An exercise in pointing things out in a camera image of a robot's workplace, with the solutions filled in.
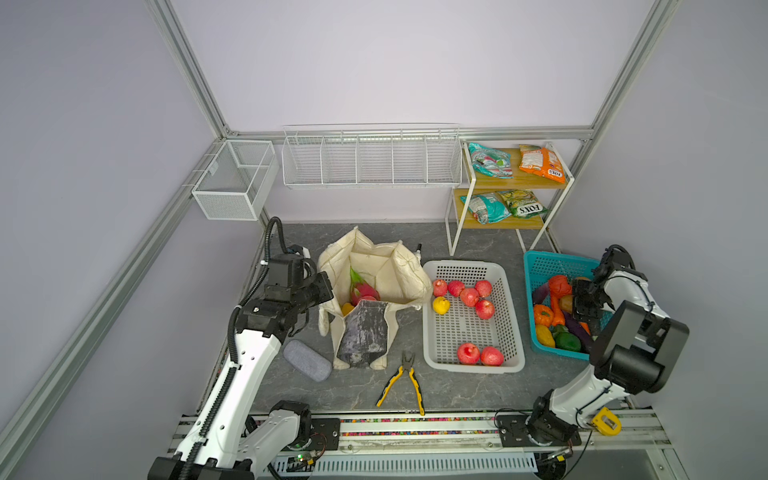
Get teal snack bag lower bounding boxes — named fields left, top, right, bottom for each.
left=460, top=192, right=511, bottom=225

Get orange carrot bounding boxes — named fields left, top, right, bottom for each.
left=550, top=294, right=565, bottom=327

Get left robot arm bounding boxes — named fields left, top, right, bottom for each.
left=147, top=217, right=334, bottom=479

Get yellow tape measure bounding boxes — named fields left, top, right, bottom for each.
left=591, top=407, right=622, bottom=436

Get pink dragon fruit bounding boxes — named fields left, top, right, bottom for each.
left=349, top=268, right=381, bottom=306

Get yellow lemon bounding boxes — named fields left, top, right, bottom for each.
left=432, top=296, right=451, bottom=315

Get white mesh wall box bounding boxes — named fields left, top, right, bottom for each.
left=192, top=140, right=279, bottom=221

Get yellow handled pliers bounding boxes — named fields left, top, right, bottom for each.
left=376, top=351, right=426, bottom=416

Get small orange pumpkin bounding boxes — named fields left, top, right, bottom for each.
left=533, top=304, right=554, bottom=328

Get teal snack bag top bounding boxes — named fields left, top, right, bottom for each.
left=468, top=142, right=514, bottom=179

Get white wooden two-tier shelf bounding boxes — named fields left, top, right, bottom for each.
left=444, top=142, right=575, bottom=255

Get green bell pepper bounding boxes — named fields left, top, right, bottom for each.
left=552, top=325, right=582, bottom=353

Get teal snack bag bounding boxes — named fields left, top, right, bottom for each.
left=460, top=192, right=511, bottom=225
left=468, top=142, right=514, bottom=179

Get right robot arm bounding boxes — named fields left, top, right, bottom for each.
left=494, top=244, right=690, bottom=447

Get teal plastic vegetable basket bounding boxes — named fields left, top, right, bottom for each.
left=524, top=251, right=599, bottom=361

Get white wire wall basket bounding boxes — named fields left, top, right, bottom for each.
left=282, top=123, right=463, bottom=189

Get white plastic fruit basket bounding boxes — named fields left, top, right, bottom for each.
left=422, top=260, right=526, bottom=374

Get orange snack bag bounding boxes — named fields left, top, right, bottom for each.
left=519, top=145, right=567, bottom=184

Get cream canvas tote bag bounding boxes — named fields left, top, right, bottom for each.
left=318, top=228, right=432, bottom=370

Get brown potato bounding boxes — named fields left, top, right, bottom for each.
left=558, top=295, right=574, bottom=315

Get yellow squash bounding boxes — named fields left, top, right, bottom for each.
left=535, top=325, right=556, bottom=348

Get red bell pepper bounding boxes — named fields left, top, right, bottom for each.
left=547, top=275, right=572, bottom=299

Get purple eggplant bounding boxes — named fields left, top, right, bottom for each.
left=538, top=285, right=594, bottom=354

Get grey fabric glasses case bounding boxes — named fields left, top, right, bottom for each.
left=283, top=340, right=333, bottom=382

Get green snack bag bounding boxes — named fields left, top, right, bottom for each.
left=498, top=189, right=548, bottom=219

